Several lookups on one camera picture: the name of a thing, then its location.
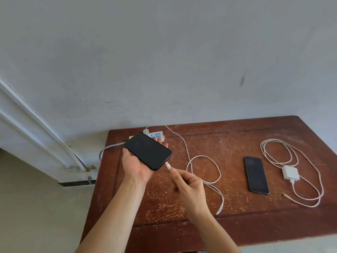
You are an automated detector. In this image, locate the person's right hand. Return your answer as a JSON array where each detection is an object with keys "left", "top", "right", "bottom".
[{"left": 170, "top": 168, "right": 214, "bottom": 226}]

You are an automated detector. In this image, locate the person's left hand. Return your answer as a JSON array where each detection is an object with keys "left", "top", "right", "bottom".
[{"left": 122, "top": 135, "right": 169, "bottom": 183}]

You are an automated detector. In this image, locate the white charger cable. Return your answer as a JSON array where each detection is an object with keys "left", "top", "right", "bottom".
[
  {"left": 260, "top": 139, "right": 324, "bottom": 208},
  {"left": 146, "top": 124, "right": 225, "bottom": 215}
]

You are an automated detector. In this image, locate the person's left forearm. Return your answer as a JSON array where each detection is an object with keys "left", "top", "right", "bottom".
[{"left": 75, "top": 175, "right": 148, "bottom": 253}]

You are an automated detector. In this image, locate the brown wooden table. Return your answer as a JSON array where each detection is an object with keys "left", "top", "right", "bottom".
[{"left": 80, "top": 115, "right": 337, "bottom": 253}]

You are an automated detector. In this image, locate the white wall cable conduit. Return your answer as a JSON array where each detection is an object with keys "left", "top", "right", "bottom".
[{"left": 0, "top": 76, "right": 98, "bottom": 182}]

